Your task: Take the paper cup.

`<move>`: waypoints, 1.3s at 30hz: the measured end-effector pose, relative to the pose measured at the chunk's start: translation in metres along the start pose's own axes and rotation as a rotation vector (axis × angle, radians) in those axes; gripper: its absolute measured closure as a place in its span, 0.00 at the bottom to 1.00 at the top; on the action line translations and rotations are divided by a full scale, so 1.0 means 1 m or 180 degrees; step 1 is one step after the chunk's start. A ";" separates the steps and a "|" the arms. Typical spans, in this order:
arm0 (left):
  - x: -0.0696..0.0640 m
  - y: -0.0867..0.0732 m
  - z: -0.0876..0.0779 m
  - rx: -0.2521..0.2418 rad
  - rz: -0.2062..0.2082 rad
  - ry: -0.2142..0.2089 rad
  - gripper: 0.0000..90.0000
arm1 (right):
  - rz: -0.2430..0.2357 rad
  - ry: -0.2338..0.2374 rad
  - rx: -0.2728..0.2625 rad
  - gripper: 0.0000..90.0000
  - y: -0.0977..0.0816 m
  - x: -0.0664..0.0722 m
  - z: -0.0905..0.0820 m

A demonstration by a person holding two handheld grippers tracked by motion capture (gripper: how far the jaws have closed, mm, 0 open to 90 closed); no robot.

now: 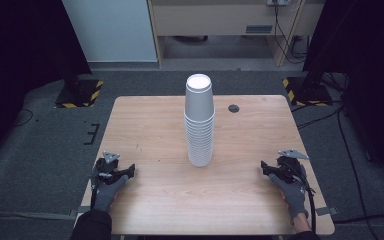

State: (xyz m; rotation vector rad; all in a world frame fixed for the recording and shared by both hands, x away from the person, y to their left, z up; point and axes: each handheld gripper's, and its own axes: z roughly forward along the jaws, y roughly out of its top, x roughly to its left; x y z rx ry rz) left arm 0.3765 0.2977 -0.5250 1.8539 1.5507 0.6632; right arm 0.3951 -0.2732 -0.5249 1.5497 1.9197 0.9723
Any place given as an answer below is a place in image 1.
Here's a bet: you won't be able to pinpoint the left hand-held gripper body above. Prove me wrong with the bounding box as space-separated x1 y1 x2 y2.
91 150 122 185

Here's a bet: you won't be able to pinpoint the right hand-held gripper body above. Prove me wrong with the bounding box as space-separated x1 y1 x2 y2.
274 148 310 184

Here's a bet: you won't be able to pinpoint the stack of white paper cups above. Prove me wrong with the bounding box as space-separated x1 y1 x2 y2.
183 73 216 168

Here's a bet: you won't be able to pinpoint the person's left hand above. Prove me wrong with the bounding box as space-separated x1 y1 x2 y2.
93 175 129 212

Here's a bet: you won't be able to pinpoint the person's right hand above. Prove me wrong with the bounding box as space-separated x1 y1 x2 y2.
268 174 310 223

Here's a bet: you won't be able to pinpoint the grey tape strip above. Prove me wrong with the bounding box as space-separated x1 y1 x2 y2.
314 206 340 217

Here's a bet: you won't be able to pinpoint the black stand with striped base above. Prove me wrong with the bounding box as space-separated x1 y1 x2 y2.
54 64 104 109
282 31 334 108

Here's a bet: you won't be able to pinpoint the black curtain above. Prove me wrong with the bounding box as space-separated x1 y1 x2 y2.
302 0 384 192
0 0 93 169

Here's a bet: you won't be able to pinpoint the white cabinet panel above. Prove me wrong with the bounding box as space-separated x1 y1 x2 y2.
61 0 158 63

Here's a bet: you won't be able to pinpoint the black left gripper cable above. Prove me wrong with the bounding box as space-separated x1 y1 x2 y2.
89 169 98 210

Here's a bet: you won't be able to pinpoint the long black floor cable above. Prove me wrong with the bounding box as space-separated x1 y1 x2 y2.
332 99 384 225

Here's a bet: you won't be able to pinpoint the thin black floor cable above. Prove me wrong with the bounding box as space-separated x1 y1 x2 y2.
12 108 35 128

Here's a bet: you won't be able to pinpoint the hanging black cables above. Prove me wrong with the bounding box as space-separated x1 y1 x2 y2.
272 3 310 65

